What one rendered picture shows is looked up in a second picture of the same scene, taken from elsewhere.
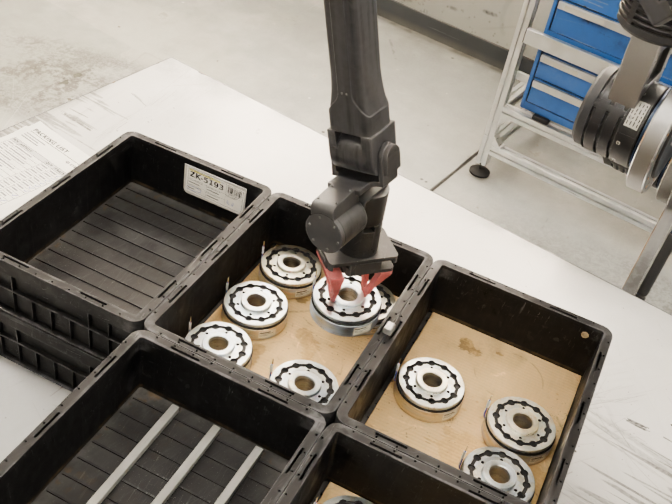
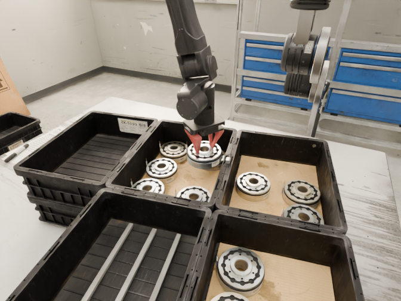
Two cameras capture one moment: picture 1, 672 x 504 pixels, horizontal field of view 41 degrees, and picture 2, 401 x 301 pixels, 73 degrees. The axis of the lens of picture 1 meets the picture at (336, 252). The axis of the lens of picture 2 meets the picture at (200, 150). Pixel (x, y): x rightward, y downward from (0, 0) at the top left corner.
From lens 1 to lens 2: 53 cm
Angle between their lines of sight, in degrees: 6
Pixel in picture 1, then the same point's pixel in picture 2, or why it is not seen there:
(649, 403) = (339, 174)
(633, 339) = not seen: hidden behind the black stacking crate
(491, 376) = (277, 175)
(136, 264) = (103, 164)
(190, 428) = (141, 233)
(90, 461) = (88, 264)
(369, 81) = (192, 19)
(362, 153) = (197, 62)
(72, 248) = (71, 164)
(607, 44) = (265, 67)
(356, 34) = not seen: outside the picture
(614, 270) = not seen: hidden behind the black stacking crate
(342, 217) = (194, 97)
